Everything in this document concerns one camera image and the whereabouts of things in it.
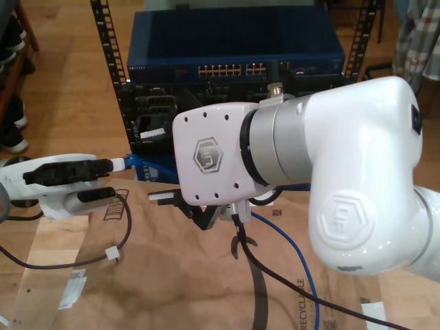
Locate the black office chair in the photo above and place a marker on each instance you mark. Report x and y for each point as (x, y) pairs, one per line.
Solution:
(378, 67)

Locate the brown packing paper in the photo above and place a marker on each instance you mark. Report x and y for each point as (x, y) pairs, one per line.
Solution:
(154, 275)

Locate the black furniture leg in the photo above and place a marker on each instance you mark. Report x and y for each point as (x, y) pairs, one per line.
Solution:
(380, 24)

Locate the plaid shirt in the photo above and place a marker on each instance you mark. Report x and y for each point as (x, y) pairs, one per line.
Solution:
(423, 34)

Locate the small black box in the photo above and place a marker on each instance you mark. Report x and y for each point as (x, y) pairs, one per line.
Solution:
(182, 7)

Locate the dark shoe white sole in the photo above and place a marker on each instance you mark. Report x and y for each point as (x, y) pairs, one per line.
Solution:
(17, 113)
(15, 146)

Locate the white paper label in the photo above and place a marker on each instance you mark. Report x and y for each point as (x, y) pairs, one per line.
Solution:
(74, 292)
(374, 309)

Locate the dark striped shoe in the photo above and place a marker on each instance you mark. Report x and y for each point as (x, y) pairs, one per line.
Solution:
(12, 38)

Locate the blue network switch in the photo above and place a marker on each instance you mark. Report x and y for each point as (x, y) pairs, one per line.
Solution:
(223, 38)

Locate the black rack server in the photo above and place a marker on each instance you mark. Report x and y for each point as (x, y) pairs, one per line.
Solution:
(154, 103)

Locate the black rack frame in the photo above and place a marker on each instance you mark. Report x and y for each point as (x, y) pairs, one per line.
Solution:
(123, 103)

